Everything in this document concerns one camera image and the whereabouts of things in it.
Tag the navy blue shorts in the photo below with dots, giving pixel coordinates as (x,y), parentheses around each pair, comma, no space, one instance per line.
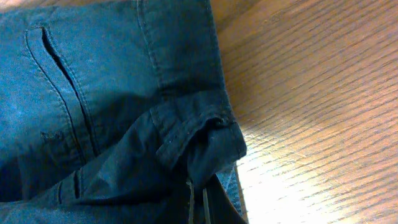
(115,112)

